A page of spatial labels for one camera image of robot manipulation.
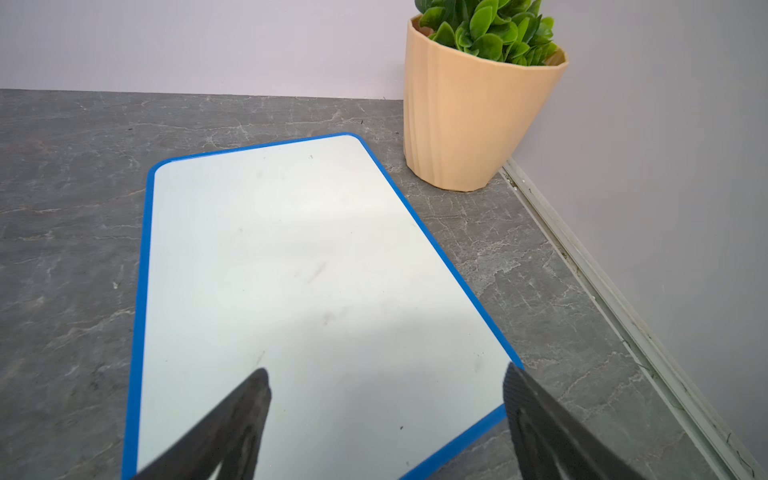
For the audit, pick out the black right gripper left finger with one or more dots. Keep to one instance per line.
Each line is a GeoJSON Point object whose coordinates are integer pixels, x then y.
{"type": "Point", "coordinates": [225, 443]}

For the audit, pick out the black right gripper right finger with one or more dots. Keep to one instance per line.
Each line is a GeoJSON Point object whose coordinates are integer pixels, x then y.
{"type": "Point", "coordinates": [549, 442]}

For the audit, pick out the blue-framed whiteboard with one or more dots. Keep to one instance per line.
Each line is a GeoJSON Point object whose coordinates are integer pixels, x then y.
{"type": "Point", "coordinates": [303, 258]}

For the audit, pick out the beige plant pot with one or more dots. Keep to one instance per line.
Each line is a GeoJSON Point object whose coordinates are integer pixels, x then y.
{"type": "Point", "coordinates": [465, 116]}

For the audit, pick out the green artificial plant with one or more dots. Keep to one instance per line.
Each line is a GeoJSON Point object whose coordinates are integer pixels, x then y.
{"type": "Point", "coordinates": [507, 31]}

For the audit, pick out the aluminium table edge rail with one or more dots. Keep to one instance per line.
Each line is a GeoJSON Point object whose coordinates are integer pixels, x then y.
{"type": "Point", "coordinates": [724, 452]}

